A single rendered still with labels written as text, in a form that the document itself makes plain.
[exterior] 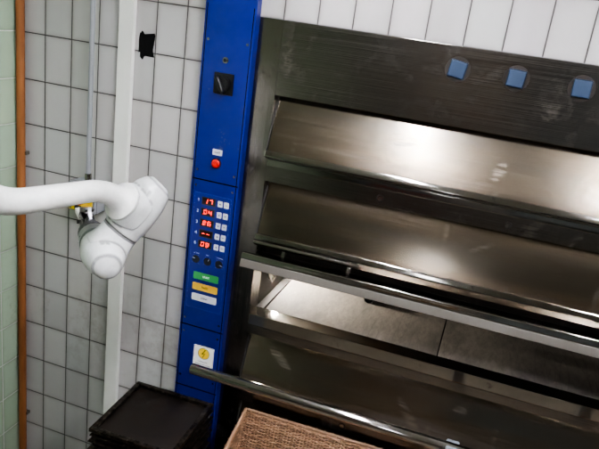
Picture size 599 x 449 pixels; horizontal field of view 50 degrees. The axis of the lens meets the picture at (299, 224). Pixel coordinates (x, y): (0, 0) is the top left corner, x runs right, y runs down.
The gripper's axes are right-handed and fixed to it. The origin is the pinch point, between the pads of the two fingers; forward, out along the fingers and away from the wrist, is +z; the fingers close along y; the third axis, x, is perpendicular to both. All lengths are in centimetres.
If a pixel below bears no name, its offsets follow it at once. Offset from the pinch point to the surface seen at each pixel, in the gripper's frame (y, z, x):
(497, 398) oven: 34, -79, 107
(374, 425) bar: 29, -84, 59
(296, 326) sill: 28, -34, 61
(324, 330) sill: 28, -38, 69
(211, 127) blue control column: -30.3, -11.5, 35.0
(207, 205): -6.0, -12.2, 35.5
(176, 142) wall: -22.8, -0.4, 28.1
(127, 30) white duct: -54, 11, 14
